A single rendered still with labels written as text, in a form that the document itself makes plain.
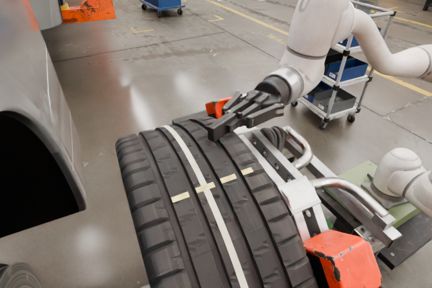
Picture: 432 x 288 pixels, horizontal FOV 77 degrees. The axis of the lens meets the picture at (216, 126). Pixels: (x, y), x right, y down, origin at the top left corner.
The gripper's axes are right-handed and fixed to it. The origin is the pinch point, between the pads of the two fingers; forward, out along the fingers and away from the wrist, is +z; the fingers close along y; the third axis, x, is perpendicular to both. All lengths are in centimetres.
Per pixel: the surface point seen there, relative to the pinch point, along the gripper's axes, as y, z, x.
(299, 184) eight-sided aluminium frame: -15.6, -3.4, -8.5
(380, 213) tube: -28.7, -17.9, -20.1
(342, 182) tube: -19.4, -21.2, -18.9
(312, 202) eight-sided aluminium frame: -18.7, -2.6, -10.4
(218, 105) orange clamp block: 9.9, -10.6, -2.7
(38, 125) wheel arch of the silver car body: 35.9, 21.3, -2.6
